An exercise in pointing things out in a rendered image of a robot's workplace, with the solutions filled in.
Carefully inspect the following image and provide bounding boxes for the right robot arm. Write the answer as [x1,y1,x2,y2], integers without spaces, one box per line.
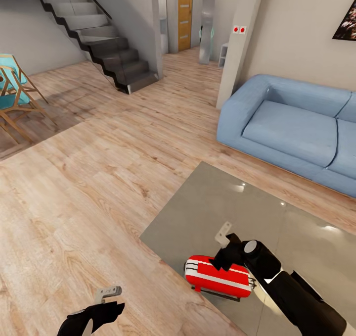
[209,221,356,336]

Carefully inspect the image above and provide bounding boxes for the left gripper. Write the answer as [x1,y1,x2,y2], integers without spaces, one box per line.
[87,301,125,330]

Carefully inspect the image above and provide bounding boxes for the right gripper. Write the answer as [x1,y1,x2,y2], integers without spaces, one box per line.
[209,234,241,271]

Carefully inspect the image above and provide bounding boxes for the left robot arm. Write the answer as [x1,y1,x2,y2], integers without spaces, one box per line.
[57,286,125,336]

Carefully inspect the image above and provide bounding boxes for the radio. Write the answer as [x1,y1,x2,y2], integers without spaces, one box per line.
[183,255,257,302]

